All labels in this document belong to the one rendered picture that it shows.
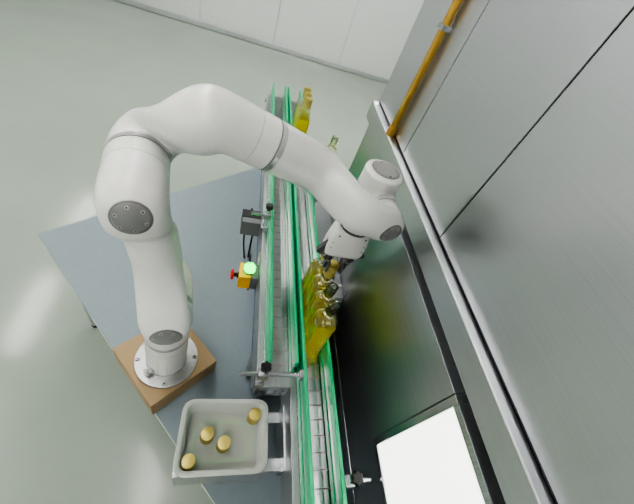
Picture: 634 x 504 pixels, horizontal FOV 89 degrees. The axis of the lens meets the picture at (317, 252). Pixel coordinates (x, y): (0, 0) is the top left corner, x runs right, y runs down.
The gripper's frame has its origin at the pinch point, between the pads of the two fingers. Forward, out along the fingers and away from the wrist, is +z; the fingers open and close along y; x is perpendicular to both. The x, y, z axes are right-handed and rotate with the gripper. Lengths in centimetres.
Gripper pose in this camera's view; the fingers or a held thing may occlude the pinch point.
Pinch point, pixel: (334, 264)
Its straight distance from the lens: 88.7
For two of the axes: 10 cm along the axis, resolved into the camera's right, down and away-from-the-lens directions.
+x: 0.7, 7.6, -6.5
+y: -9.5, -1.4, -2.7
